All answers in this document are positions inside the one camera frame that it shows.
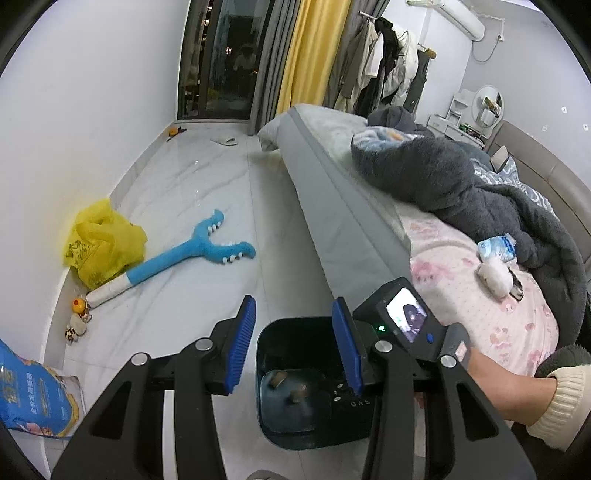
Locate grey patterned quilt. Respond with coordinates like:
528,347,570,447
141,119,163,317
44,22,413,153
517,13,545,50
471,157,559,217

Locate round vanity mirror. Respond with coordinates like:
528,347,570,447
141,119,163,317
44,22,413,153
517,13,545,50
473,84,504,127

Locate yellow curtain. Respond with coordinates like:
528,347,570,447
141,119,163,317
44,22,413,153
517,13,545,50
276,0,354,118

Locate bed with grey cover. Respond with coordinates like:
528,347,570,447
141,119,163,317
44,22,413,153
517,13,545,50
256,104,591,379

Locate black hanging garment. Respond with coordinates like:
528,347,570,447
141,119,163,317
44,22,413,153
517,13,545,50
374,16,409,84

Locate crumpled blue white wrapper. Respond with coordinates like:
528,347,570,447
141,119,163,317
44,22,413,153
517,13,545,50
477,234,519,265

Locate dark glass balcony door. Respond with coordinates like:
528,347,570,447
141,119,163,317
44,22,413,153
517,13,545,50
178,0,278,123

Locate padded bed headboard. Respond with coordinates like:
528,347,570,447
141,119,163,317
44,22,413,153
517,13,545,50
485,120,591,259

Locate small black object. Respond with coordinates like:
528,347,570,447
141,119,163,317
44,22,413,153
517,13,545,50
507,271,526,302

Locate long blue white plush toy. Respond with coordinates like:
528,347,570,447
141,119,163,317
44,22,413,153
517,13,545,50
85,209,257,309

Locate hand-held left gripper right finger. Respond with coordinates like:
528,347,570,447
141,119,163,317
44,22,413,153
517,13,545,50
331,296,536,480

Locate yellow plastic bag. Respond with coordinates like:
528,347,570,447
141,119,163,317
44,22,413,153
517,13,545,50
62,198,148,291

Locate clothes rack rail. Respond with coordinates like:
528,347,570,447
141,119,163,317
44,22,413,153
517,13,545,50
358,9,437,58

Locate dark grey fleece blanket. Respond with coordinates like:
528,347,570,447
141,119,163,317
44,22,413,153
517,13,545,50
351,106,589,342

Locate blue white patterned blanket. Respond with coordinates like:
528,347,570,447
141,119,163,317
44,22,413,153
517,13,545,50
353,124,416,153

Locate small plush keychain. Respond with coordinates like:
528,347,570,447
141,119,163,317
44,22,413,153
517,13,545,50
65,314,89,346

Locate dark grey hanging pants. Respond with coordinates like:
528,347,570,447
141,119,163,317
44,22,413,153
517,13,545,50
406,46,432,116

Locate crumpled white tissue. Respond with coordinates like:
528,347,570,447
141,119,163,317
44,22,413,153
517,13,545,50
475,258,515,294

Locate grey green hanging coat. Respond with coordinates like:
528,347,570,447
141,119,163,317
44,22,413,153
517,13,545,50
335,21,384,112

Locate pink floral bedsheet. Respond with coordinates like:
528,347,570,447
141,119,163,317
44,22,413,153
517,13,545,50
394,203,561,377

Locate dark teal trash bin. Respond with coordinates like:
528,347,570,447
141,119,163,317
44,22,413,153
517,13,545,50
255,316,377,450

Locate air conditioner cable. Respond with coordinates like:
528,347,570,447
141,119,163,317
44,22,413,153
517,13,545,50
473,39,502,63

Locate white air conditioner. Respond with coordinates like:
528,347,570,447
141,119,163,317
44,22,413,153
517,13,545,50
406,0,485,40

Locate white hanging jacket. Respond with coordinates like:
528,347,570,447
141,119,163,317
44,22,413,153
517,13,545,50
383,32,419,107

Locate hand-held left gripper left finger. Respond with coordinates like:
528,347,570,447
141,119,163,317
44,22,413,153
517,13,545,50
51,295,257,480

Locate person's right forearm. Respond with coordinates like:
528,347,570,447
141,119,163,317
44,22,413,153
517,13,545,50
464,344,591,455

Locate blue pet food bag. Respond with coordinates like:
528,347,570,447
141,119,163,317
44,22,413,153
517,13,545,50
0,339,86,438

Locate white dresser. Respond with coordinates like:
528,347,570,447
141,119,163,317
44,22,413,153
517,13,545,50
427,90,497,148

